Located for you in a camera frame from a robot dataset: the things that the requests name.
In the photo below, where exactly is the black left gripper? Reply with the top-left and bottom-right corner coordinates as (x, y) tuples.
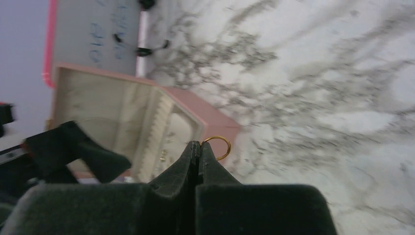
(0, 121), (132, 208)

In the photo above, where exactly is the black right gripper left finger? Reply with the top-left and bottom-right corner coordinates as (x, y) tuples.
(0, 141), (201, 235)

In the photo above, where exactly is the thin gold hoop ring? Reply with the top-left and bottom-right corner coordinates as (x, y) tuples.
(201, 136), (232, 161)

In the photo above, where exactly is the black wire whiteboard stand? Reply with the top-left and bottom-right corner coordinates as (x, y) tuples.
(112, 0), (170, 57)

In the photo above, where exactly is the pink framed whiteboard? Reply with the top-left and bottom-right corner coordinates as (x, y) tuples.
(42, 0), (141, 88)

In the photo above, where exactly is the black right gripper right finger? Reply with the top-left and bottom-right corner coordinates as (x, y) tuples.
(195, 142), (337, 235)

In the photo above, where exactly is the pink jewelry box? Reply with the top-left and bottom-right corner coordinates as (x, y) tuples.
(50, 63), (241, 182)

